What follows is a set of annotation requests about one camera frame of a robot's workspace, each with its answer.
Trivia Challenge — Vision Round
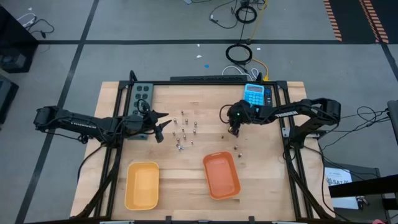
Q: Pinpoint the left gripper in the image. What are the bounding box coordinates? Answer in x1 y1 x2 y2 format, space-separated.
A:
139 108 173 135

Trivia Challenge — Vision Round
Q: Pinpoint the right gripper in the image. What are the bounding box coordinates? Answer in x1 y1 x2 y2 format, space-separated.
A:
227 100 254 138

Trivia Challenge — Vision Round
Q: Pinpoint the orange plastic bin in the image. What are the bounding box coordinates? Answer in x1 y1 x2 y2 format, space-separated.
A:
202 151 242 200

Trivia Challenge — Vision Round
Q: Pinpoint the yellow plastic bin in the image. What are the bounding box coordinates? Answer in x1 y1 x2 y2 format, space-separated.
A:
124 161 160 211

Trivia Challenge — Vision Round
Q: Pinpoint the grey power strip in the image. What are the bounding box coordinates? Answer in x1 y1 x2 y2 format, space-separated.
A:
126 82 155 141

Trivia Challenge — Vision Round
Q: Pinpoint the blue calculator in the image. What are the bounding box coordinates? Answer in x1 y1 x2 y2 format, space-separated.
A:
243 83 266 106

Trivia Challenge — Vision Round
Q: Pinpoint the black remote control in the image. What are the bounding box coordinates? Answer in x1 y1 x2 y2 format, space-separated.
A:
264 86 274 108

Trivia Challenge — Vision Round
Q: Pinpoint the white printed paper label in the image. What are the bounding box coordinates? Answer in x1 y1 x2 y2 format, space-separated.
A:
324 167 353 187

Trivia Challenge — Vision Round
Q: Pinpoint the black horizontal beam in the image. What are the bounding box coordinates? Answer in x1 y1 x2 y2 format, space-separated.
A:
328 174 398 198

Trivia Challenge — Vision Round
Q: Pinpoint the black floor box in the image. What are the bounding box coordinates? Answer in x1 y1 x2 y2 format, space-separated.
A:
0 74 19 124

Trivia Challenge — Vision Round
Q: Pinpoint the large black furniture block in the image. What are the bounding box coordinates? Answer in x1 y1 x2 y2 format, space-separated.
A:
0 6 39 74

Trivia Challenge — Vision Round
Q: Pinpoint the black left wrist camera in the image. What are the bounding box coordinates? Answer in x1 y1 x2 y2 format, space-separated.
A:
154 123 165 144

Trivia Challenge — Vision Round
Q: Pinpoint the yellow floor cable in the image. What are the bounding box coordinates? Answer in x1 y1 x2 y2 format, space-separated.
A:
248 0 271 83

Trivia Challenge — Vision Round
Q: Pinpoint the white floor cable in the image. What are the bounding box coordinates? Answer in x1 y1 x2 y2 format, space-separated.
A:
221 65 260 79

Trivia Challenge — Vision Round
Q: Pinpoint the coiled black floor cable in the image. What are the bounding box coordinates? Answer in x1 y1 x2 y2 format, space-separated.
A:
225 44 254 66
234 5 259 24

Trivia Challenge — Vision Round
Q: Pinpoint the loose black floor cable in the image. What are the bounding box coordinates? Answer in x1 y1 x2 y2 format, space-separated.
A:
208 0 240 30

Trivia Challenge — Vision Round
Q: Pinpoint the black cable with plug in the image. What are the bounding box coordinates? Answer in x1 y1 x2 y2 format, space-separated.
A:
24 18 55 40

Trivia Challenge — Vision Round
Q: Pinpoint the thin white cable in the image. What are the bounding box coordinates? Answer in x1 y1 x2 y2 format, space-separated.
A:
16 12 37 27

